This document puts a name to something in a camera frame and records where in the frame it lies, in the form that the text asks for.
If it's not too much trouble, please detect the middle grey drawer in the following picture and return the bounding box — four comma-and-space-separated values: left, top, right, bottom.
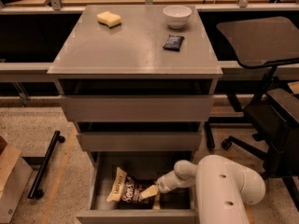
77, 133, 202, 151

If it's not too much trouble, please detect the white bowl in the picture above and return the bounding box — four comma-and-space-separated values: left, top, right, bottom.
163, 5, 192, 29

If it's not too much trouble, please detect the yellow sponge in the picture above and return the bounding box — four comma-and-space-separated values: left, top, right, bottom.
97, 11, 121, 28

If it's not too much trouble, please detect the brown sea salt chip bag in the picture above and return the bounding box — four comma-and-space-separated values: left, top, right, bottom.
107, 167, 160, 209

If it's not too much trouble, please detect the bottom grey open drawer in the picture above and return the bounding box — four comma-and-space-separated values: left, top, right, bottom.
77, 151, 199, 224

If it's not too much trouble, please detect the dark blue snack packet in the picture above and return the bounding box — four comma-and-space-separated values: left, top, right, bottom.
164, 35, 185, 51

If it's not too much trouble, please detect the top grey drawer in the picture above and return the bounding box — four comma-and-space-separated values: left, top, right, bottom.
59, 95, 213, 122

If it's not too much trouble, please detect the grey drawer cabinet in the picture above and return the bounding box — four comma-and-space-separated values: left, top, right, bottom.
47, 5, 224, 224

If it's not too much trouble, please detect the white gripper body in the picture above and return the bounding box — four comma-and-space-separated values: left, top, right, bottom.
156, 171, 186, 193

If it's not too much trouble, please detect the black right table leg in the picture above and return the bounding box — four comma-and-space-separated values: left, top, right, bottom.
204, 121, 215, 150

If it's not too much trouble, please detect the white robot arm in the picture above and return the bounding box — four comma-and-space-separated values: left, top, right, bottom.
139, 155, 265, 224

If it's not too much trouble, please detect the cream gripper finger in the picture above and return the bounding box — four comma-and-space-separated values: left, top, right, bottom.
139, 185, 159, 200

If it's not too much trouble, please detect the black wheeled table leg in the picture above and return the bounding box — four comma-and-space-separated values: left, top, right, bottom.
24, 131, 65, 200

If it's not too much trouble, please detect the grey metal box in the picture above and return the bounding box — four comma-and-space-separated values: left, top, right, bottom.
0, 157, 32, 224

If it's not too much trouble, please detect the black office chair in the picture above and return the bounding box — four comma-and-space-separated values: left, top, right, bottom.
217, 16, 299, 209

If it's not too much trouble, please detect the cardboard box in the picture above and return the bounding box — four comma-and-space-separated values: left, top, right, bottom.
0, 136, 21, 201

